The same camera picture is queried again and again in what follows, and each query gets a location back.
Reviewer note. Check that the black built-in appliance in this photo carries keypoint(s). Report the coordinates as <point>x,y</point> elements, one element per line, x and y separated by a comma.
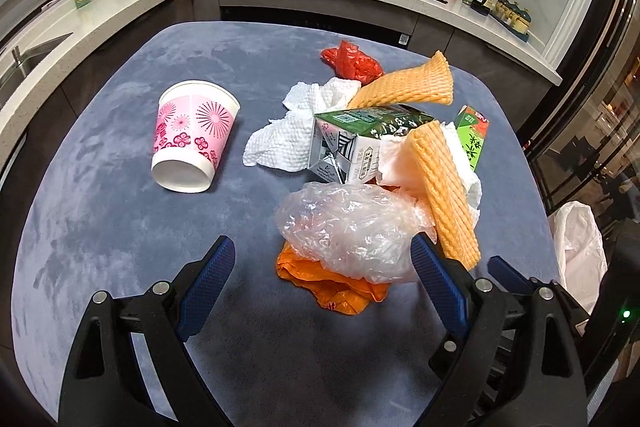
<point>300,18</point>

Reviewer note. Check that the large white paper towel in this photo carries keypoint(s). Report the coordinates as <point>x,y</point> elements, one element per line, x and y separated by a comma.
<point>290,132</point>

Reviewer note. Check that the dark base cabinets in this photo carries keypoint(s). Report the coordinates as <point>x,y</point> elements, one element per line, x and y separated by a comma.
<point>197,4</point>

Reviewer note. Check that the orange foam net sleeve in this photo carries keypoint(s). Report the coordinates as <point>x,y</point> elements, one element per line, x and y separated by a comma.
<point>445,187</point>
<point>405,84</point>

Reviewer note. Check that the orange plastic bag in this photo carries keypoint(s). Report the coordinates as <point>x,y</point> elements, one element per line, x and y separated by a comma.
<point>310,272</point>

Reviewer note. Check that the white tissue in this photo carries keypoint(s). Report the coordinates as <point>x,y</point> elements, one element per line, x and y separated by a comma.
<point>395,162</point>

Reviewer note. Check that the glass sliding door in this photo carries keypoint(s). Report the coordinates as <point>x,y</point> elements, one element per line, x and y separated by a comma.
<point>590,107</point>

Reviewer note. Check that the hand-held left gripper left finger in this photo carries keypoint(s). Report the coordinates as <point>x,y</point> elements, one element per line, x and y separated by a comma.
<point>210,287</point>

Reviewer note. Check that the white plastic bin bag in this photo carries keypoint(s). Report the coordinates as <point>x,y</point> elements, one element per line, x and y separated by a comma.
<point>575,237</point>

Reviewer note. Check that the steel kitchen sink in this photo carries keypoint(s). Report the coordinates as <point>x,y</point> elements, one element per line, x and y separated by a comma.
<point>30,57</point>

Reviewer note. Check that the seasoning jar with teal lid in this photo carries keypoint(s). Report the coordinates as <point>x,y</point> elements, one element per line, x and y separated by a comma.
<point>513,14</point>
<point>523,23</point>
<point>501,7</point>

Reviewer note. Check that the red plastic bag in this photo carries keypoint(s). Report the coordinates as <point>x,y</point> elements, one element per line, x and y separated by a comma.
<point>352,62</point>

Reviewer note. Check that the teal seasoning jar tray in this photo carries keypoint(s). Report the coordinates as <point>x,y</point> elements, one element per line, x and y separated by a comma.
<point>507,28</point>

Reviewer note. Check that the pink floral paper cup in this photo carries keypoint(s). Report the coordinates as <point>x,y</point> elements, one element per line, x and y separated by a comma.
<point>195,127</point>

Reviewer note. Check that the clear plastic bag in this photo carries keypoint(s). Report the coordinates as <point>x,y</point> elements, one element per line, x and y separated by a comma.
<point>345,227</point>

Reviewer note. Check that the green and white milk carton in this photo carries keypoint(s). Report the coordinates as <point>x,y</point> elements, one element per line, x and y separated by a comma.
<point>350,127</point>

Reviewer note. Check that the long green cardboard box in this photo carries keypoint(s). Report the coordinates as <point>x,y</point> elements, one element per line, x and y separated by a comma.
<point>472,142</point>

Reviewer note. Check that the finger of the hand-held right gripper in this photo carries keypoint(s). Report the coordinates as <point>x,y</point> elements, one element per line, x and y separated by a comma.
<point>506,270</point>

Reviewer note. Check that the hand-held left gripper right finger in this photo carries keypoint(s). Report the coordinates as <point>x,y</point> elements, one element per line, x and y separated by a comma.
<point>440,287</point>

